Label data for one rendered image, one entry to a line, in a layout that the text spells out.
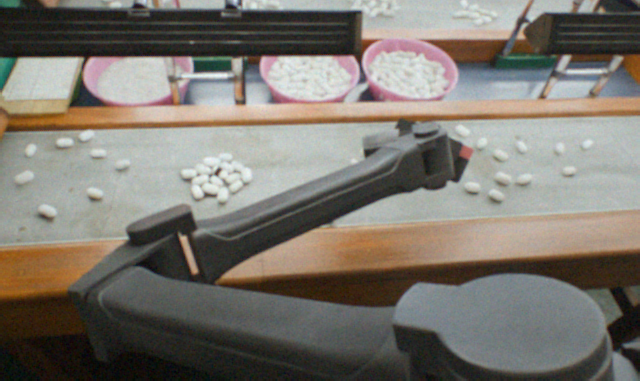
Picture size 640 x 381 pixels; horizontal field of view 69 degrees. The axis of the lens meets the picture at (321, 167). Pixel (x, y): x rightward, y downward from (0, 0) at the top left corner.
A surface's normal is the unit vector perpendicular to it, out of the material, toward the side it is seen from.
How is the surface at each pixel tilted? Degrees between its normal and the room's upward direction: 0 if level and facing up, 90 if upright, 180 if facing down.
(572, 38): 58
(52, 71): 0
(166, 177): 0
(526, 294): 38
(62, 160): 0
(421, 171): 52
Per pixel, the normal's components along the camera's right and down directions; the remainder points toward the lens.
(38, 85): 0.09, -0.65
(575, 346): -0.23, -0.93
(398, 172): 0.47, 0.14
